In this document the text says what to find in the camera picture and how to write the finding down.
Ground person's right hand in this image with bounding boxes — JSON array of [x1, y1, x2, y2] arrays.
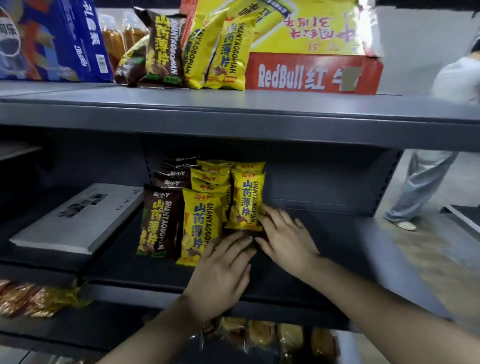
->
[[254, 204, 323, 280]]

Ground person's left hand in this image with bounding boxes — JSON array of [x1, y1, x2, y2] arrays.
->
[[182, 230, 258, 325]]

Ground dark grey metal shelf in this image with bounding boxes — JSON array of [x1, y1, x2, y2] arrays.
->
[[0, 80, 480, 364]]

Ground person's left forearm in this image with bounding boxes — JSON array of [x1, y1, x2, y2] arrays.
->
[[97, 296, 211, 364]]

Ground person's right forearm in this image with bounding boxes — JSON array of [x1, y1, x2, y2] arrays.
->
[[299, 258, 480, 364]]

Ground white printed flat box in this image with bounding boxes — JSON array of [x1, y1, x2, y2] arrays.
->
[[9, 182, 145, 256]]

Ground orange wrapped snacks on shelf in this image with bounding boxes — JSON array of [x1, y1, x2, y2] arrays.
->
[[35, 284, 93, 312]]

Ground pile of wrapped pastries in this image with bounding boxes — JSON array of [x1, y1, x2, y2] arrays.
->
[[202, 316, 340, 364]]

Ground pile of red-brown foil packets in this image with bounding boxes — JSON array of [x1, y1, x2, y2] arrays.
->
[[0, 279, 50, 319]]

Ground yellow printed carton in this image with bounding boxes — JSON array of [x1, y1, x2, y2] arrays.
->
[[179, 0, 383, 58]]

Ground pack of orange drink bottles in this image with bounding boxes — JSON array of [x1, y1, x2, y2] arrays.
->
[[97, 11, 149, 76]]

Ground blue drink carton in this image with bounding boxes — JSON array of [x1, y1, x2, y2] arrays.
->
[[0, 0, 115, 83]]

